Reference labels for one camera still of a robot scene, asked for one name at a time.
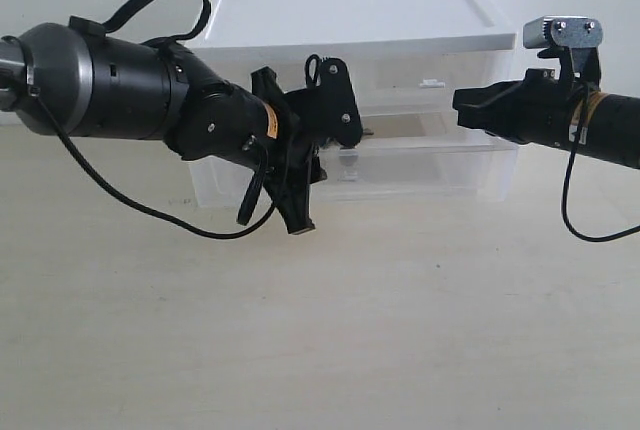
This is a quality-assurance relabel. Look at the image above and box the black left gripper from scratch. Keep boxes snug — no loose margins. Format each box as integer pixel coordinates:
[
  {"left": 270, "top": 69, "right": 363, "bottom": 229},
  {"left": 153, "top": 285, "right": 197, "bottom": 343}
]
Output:
[{"left": 249, "top": 67, "right": 328, "bottom": 235}]

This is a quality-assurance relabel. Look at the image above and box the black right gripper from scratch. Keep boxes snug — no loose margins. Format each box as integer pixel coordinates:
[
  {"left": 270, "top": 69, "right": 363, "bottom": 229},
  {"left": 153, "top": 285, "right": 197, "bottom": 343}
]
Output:
[{"left": 452, "top": 68, "right": 588, "bottom": 146}]

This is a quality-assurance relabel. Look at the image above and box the clear plastic container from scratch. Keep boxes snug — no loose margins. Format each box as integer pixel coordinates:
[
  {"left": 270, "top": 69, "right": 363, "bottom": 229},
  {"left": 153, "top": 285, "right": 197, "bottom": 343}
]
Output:
[{"left": 188, "top": 109, "right": 521, "bottom": 209}]

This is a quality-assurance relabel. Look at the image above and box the key bunch with blue tag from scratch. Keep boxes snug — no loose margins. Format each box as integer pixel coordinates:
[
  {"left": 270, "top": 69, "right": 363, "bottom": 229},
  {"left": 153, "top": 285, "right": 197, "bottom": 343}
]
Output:
[{"left": 319, "top": 128, "right": 374, "bottom": 150}]

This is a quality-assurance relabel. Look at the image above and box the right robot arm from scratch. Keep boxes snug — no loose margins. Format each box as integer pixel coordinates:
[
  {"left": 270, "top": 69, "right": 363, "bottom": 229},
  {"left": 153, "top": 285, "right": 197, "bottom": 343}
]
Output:
[{"left": 452, "top": 69, "right": 639, "bottom": 169}]

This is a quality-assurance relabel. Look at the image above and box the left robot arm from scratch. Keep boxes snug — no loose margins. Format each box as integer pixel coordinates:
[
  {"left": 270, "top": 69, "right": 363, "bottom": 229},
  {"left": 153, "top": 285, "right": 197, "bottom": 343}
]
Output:
[{"left": 1, "top": 23, "right": 324, "bottom": 235}]

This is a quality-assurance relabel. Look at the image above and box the white plastic drawer cabinet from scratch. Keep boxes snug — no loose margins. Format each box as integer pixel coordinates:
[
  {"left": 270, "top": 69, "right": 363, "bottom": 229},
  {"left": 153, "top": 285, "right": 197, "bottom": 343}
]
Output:
[{"left": 182, "top": 0, "right": 517, "bottom": 121}]

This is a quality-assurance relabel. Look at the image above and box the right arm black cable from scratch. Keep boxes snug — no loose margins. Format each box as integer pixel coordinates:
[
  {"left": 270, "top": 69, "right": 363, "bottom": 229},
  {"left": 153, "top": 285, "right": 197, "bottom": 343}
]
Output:
[{"left": 559, "top": 84, "right": 640, "bottom": 242}]

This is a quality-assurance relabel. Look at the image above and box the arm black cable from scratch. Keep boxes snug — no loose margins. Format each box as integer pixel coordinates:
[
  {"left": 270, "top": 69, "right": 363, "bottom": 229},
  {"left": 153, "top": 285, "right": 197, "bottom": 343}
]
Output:
[
  {"left": 29, "top": 0, "right": 281, "bottom": 240},
  {"left": 559, "top": 84, "right": 640, "bottom": 242}
]

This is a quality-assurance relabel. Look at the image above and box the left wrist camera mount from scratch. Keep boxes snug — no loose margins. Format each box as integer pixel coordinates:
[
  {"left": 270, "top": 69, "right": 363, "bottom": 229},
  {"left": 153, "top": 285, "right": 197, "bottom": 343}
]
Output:
[{"left": 303, "top": 54, "right": 364, "bottom": 148}]

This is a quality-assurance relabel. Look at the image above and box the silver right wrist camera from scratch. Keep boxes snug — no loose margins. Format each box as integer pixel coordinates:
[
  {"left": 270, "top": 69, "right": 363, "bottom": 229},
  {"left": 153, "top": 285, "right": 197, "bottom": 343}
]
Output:
[{"left": 522, "top": 16, "right": 603, "bottom": 49}]

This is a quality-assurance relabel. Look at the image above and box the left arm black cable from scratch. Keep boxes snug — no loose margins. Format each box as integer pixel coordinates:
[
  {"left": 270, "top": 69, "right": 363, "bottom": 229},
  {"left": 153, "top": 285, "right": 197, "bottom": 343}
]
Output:
[{"left": 29, "top": 0, "right": 281, "bottom": 240}]

